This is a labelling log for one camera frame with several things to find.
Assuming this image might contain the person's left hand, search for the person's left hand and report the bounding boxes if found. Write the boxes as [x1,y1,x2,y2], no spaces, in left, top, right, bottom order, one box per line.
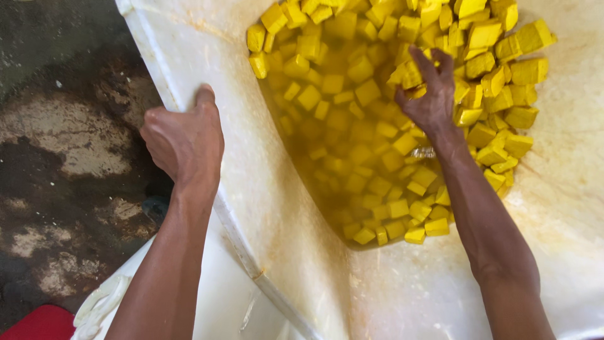
[140,84,225,200]

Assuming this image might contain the person's right hand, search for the person's right hand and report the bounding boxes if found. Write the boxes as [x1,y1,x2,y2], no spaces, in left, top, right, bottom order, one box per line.
[394,45,466,148]

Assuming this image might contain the yellow tofu block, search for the yellow tofu block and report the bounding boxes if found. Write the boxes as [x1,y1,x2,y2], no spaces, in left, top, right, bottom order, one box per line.
[388,59,426,91]

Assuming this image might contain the large white plastic tub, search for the large white plastic tub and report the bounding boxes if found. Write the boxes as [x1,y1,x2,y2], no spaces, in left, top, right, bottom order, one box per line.
[115,0,604,340]

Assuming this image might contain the heap of yellow tofu cubes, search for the heap of yellow tofu cubes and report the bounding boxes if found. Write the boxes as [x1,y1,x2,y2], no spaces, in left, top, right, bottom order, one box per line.
[246,0,558,246]

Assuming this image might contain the yellow turmeric liquid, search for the yellow turmeric liquid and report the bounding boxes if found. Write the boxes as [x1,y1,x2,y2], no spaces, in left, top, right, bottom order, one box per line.
[257,45,454,251]

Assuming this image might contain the white plastic container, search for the white plastic container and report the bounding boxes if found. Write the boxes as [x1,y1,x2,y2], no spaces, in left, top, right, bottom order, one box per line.
[71,210,312,340]

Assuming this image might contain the red plastic object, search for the red plastic object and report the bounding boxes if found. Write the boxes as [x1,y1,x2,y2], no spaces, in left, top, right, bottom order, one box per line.
[0,304,76,340]

